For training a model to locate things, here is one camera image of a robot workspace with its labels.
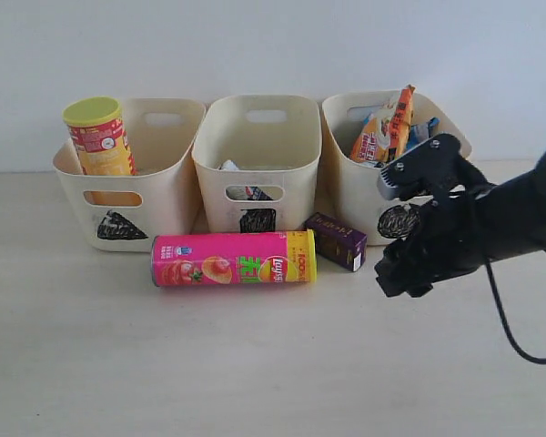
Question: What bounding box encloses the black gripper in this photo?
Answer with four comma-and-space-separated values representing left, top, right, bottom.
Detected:
374, 190, 487, 298

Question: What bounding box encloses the purple small box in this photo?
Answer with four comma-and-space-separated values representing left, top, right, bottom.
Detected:
304, 212, 368, 272

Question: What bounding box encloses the pink Lays chips can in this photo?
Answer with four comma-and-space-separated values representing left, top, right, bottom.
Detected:
151, 230, 318, 287

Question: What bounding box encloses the orange noodle packet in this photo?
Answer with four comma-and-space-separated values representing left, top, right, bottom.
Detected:
349, 85, 415, 164

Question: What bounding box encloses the white blue milk carton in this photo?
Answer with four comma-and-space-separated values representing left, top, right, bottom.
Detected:
218, 159, 272, 201

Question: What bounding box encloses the yellow chips can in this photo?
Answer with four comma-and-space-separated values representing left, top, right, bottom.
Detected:
62, 97, 137, 177

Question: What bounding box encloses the blue black noodle packet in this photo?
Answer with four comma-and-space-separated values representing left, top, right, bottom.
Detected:
406, 117, 440, 150

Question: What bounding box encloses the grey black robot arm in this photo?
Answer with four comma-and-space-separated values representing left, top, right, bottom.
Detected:
375, 134, 546, 297

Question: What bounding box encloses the cream bin circle mark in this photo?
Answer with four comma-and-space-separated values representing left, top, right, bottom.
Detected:
320, 89, 473, 248

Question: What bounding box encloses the cream bin square mark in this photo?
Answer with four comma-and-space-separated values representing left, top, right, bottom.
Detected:
192, 95, 322, 232

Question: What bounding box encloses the cream bin triangle mark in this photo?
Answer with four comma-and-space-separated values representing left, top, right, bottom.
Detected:
53, 98, 207, 252

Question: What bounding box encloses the black cable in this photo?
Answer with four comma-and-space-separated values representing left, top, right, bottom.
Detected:
484, 248, 546, 365

